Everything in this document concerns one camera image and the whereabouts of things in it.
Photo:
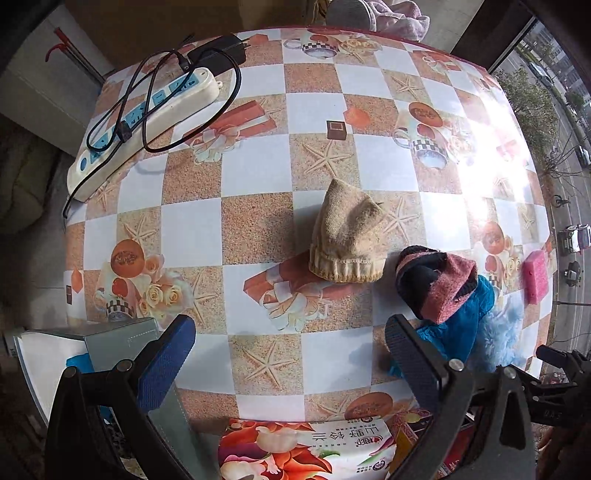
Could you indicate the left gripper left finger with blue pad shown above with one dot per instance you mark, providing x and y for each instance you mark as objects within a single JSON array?
[{"x": 78, "y": 444}]

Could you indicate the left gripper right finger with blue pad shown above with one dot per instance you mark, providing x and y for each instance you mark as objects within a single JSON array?
[{"x": 502, "y": 444}]

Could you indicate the black power adapter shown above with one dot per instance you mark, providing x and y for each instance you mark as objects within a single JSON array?
[{"x": 219, "y": 55}]

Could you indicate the patterned tablecloth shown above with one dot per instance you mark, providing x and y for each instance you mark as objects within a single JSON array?
[{"x": 205, "y": 225}]

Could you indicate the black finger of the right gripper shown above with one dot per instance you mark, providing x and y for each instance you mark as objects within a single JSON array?
[{"x": 574, "y": 365}]

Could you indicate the white storage box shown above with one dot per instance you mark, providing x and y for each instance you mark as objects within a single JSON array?
[{"x": 43, "y": 355}]

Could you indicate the white power strip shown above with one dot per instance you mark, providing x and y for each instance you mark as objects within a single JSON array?
[{"x": 112, "y": 143}]

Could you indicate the pink clothes on chair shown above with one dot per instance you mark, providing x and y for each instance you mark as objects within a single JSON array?
[{"x": 400, "y": 19}]

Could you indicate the blue nonwoven cap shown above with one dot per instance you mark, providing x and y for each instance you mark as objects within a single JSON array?
[
  {"x": 457, "y": 337},
  {"x": 81, "y": 362}
]

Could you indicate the floral tissue pack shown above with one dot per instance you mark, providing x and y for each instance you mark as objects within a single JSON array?
[{"x": 360, "y": 448}]

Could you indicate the pink foam block on table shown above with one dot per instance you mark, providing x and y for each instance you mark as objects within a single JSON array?
[{"x": 534, "y": 276}]

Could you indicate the beige knit hat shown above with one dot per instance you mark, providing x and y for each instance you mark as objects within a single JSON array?
[{"x": 349, "y": 239}]

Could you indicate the pink black knit hat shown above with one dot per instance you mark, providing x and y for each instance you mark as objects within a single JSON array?
[{"x": 434, "y": 284}]

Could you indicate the light blue fluffy item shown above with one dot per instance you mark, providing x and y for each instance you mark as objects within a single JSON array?
[{"x": 498, "y": 336}]

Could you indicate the blue nonwoven cap in box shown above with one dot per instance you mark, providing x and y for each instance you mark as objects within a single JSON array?
[{"x": 81, "y": 362}]

